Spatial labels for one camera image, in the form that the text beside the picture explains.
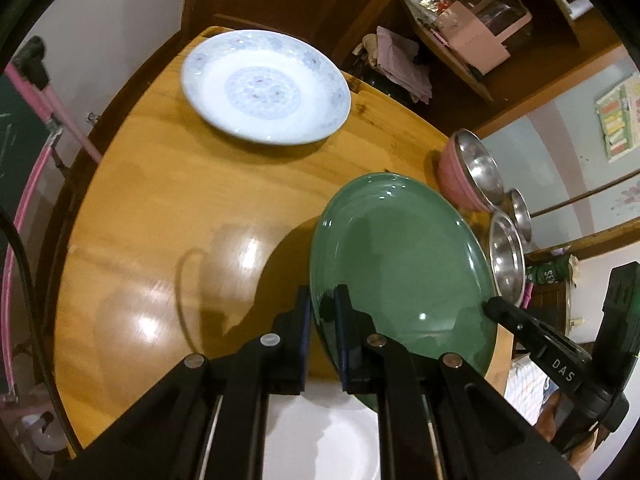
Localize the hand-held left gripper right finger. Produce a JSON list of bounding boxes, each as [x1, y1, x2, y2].
[[334, 284, 581, 480]]

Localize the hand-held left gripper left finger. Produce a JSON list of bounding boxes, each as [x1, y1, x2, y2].
[[60, 285, 313, 480]]

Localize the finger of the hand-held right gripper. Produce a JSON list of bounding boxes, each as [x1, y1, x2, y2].
[[482, 297, 562, 362]]

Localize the large steel bowl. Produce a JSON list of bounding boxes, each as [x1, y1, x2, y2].
[[487, 210, 527, 307]]

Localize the green plate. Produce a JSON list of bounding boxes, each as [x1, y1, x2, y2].
[[309, 172, 500, 413]]

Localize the plain white plate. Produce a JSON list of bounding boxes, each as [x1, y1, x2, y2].
[[260, 379, 382, 480]]

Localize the small steel bowl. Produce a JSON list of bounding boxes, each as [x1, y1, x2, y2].
[[504, 188, 532, 241]]

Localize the pink bowl steel lining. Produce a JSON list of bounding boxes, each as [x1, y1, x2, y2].
[[436, 129, 506, 213]]

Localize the white plate blue flower pattern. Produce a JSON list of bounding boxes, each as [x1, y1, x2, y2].
[[181, 29, 352, 146]]

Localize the person's right hand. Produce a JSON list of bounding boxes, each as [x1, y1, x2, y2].
[[536, 391, 570, 445]]

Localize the dark wooden cabinet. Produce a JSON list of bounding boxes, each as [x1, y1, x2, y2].
[[525, 280, 573, 343]]

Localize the green packet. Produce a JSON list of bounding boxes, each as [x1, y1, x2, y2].
[[525, 255, 573, 286]]

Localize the white checkered blanket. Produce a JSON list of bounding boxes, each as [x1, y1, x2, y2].
[[504, 359, 557, 427]]

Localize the wooden shelf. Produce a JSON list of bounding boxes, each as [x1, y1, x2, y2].
[[400, 0, 626, 131]]

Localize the pink cardboard box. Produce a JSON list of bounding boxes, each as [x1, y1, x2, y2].
[[435, 2, 511, 75]]

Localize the white plastic jug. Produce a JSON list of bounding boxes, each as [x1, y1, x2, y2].
[[15, 412, 67, 457]]

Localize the pale pink clothes pile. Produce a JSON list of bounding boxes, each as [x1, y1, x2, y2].
[[352, 26, 433, 106]]

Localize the pink lidded clear container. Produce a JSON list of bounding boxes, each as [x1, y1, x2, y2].
[[465, 0, 533, 56]]

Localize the dark green board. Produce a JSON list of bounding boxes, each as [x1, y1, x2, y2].
[[0, 70, 51, 261]]

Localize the colourful wall poster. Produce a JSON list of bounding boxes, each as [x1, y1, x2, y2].
[[594, 72, 640, 163]]

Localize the black cable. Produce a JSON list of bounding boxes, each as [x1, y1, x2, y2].
[[0, 207, 86, 453]]

